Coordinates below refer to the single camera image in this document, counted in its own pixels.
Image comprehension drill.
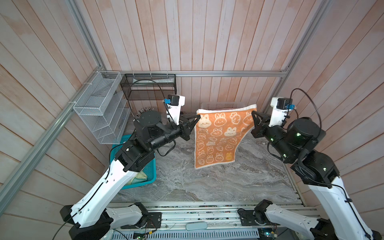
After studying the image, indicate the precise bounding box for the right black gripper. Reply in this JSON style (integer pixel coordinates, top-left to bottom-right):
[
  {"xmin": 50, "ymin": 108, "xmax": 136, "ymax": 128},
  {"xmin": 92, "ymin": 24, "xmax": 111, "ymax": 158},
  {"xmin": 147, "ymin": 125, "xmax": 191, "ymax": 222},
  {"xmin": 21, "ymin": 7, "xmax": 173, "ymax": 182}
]
[{"xmin": 250, "ymin": 111, "xmax": 293, "ymax": 163}]

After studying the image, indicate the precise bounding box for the orange patterned towel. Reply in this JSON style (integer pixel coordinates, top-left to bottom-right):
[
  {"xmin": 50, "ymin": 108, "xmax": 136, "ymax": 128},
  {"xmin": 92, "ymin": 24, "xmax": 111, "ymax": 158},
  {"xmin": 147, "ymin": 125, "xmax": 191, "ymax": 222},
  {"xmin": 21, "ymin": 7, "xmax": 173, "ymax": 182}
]
[{"xmin": 195, "ymin": 104, "xmax": 257, "ymax": 169}]

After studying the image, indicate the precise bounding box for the pale green towel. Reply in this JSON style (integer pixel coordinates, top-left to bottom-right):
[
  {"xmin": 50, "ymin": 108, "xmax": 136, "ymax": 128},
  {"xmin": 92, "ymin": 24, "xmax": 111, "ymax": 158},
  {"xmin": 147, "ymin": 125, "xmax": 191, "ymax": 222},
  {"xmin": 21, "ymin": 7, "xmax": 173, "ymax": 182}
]
[{"xmin": 131, "ymin": 172, "xmax": 148, "ymax": 185}]

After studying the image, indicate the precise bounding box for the white plastic basket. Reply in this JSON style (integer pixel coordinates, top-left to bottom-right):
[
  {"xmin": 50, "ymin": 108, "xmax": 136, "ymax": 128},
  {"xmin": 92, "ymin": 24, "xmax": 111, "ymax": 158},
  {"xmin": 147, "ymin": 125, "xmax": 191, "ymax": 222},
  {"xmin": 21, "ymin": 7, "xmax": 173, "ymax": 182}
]
[{"xmin": 200, "ymin": 102, "xmax": 246, "ymax": 111}]

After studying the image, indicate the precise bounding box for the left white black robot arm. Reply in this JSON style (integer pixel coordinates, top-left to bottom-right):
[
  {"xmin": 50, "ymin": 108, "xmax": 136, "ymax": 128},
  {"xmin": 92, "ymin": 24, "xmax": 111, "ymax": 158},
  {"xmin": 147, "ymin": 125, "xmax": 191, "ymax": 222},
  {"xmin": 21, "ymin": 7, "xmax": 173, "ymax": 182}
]
[{"xmin": 60, "ymin": 111, "xmax": 201, "ymax": 240}]

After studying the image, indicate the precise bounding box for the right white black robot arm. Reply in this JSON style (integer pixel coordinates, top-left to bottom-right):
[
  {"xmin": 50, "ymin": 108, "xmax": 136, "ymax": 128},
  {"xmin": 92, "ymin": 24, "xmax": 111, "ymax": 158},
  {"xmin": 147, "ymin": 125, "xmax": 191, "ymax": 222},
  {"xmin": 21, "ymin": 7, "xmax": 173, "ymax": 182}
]
[{"xmin": 251, "ymin": 111, "xmax": 382, "ymax": 240}]

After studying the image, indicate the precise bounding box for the coloured pencils bunch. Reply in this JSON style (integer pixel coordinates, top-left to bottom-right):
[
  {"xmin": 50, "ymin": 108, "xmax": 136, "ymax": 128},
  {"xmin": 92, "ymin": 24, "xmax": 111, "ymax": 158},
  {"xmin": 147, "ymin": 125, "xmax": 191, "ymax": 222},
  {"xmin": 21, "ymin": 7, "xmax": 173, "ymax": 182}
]
[{"xmin": 136, "ymin": 108, "xmax": 154, "ymax": 117}]

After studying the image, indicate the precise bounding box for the teal plastic basket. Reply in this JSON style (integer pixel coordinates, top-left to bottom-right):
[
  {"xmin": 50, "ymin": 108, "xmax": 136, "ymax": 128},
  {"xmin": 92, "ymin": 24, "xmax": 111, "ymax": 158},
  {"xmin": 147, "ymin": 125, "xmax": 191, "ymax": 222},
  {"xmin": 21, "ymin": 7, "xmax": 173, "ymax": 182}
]
[{"xmin": 110, "ymin": 135, "xmax": 157, "ymax": 190}]

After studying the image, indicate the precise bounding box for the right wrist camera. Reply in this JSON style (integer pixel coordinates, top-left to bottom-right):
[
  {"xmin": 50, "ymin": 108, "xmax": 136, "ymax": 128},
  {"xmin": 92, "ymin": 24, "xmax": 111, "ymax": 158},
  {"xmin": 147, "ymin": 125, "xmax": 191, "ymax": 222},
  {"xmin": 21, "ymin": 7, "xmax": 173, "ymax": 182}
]
[{"xmin": 269, "ymin": 97, "xmax": 295, "ymax": 127}]

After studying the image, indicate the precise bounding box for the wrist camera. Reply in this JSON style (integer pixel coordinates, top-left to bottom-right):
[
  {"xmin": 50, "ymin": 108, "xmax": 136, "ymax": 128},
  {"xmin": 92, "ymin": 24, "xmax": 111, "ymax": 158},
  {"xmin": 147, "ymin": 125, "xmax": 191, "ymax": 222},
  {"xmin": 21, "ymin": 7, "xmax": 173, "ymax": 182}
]
[
  {"xmin": 164, "ymin": 95, "xmax": 185, "ymax": 125},
  {"xmin": 269, "ymin": 97, "xmax": 295, "ymax": 127}
]

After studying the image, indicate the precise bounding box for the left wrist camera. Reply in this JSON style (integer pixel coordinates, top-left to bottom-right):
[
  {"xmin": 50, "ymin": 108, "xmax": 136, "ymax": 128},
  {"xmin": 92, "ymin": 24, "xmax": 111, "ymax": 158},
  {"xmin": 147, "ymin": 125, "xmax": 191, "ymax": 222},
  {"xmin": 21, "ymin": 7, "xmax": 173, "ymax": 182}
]
[{"xmin": 164, "ymin": 95, "xmax": 185, "ymax": 125}]

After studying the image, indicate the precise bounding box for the black mesh wall basket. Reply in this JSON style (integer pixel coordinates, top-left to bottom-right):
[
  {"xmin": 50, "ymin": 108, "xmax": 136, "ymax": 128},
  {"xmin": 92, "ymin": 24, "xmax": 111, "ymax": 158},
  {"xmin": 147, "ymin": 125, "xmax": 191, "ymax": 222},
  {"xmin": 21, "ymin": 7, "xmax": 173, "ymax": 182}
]
[{"xmin": 120, "ymin": 73, "xmax": 179, "ymax": 101}]

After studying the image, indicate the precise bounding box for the white wire wall shelf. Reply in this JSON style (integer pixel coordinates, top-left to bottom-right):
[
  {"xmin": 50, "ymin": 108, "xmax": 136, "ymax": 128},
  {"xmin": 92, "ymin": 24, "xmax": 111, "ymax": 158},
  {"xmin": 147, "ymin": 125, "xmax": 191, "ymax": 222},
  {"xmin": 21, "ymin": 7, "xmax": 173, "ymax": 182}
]
[{"xmin": 74, "ymin": 71, "xmax": 131, "ymax": 145}]

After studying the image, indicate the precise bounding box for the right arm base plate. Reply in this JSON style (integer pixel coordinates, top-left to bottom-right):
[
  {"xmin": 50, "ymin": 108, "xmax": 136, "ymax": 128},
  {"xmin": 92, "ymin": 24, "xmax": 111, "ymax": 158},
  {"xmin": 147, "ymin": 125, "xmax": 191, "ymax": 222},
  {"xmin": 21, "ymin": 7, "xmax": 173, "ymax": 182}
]
[{"xmin": 237, "ymin": 208, "xmax": 277, "ymax": 227}]

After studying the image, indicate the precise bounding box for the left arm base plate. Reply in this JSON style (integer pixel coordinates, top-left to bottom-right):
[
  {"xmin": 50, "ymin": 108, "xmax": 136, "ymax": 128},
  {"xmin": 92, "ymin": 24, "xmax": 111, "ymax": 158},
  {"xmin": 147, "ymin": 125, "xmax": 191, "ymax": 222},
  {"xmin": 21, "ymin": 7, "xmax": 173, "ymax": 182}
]
[{"xmin": 121, "ymin": 212, "xmax": 162, "ymax": 229}]

